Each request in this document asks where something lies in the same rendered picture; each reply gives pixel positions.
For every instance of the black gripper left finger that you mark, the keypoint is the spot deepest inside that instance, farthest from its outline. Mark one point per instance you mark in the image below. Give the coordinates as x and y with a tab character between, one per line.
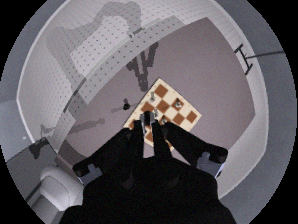
111	153

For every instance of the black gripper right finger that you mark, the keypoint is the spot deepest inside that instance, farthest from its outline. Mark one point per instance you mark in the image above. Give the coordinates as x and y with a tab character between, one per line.
207	157

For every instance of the brown and cream chessboard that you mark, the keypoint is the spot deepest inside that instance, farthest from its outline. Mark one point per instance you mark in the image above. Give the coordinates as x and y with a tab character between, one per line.
166	98

